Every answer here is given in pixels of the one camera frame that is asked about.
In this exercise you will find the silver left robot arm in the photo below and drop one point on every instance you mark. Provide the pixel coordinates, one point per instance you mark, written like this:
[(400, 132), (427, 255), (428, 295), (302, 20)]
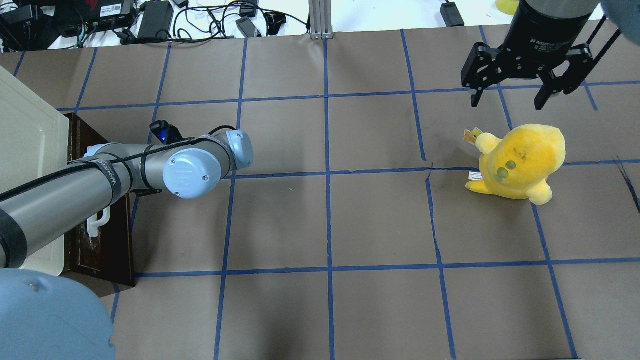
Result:
[(47, 317)]

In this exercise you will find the aluminium frame post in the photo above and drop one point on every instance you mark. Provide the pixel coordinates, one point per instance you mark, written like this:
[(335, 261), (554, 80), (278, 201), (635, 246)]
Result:
[(320, 19)]

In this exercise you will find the yellow plush toy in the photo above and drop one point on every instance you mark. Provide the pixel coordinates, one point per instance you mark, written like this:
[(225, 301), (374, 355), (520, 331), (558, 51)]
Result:
[(518, 165)]

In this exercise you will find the cream plastic storage box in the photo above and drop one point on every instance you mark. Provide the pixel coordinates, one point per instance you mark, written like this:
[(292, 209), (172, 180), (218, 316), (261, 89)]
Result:
[(33, 143)]

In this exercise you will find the white drawer handle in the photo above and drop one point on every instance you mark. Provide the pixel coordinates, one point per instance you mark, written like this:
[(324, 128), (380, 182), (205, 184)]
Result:
[(101, 218)]

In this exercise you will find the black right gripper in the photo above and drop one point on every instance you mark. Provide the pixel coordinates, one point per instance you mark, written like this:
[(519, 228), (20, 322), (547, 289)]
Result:
[(544, 31)]

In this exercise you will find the black power adapter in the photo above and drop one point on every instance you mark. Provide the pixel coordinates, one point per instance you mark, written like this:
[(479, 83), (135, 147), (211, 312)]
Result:
[(156, 20)]

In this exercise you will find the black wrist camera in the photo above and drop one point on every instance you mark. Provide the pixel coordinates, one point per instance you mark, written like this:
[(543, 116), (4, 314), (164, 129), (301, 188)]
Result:
[(165, 132)]

